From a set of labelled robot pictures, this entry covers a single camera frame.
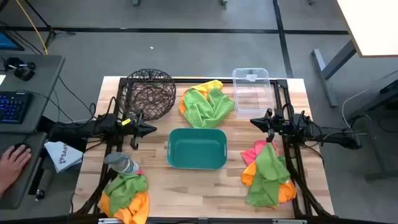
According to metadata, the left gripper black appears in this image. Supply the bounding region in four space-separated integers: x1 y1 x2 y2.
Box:
119 111 158 151

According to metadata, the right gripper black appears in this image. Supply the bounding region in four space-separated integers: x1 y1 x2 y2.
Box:
250 107 295 144

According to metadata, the green microfiber towel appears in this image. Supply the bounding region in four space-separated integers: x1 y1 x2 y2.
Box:
244 143 292 208
103 172 149 217
182 88 235 129

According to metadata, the orange microfiber towel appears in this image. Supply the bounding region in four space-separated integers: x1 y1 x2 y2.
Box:
97 189 150 224
178 79 224 116
240 160 297 209

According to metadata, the clear plastic bin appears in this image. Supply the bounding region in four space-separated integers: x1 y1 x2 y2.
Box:
232 67 276 119

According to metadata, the clear spray bottle grey head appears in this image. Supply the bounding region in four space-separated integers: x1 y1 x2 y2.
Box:
103 152 140 175

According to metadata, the teal plastic basket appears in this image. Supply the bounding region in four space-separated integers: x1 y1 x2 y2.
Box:
167 128 228 170

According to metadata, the grey table leg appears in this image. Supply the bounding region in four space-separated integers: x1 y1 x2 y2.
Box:
310 39 358 108

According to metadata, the white printed bag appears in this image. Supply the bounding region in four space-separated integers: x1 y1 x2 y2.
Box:
44 140 85 174

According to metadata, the grey computer desk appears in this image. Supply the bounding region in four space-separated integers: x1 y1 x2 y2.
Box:
0 54 67 134

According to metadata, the black backlit keyboard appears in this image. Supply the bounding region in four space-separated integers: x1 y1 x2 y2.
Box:
0 90 34 125

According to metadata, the black tripod stand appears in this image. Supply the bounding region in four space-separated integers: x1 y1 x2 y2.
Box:
24 0 76 48

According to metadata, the person's hand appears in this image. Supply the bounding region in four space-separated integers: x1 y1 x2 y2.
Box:
0 144 32 197

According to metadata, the dark grey mouse platform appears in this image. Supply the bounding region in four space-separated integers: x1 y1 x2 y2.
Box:
0 131 48 210

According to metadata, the white table top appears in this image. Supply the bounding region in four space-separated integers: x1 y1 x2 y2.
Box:
336 0 398 58

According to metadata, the computer monitor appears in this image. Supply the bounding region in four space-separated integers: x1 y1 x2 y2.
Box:
0 30 25 52

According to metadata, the dark round wire basket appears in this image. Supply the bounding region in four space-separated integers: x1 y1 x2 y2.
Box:
119 68 177 121

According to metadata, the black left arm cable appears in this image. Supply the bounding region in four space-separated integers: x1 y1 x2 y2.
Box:
88 95 118 125

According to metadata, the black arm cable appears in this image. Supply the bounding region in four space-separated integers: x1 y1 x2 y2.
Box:
285 104 326 166
88 95 118 125

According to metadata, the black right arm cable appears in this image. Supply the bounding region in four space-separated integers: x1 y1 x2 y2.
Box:
285 104 326 166

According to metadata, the white cable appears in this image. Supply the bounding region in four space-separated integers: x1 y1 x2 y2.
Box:
341 89 370 136

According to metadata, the dark grey desk frame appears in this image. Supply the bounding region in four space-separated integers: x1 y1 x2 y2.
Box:
344 70 398 182

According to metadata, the black clamp mount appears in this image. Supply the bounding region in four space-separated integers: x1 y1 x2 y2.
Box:
3 56 37 82

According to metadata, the yellow cable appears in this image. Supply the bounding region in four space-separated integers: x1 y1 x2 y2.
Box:
14 0 49 55

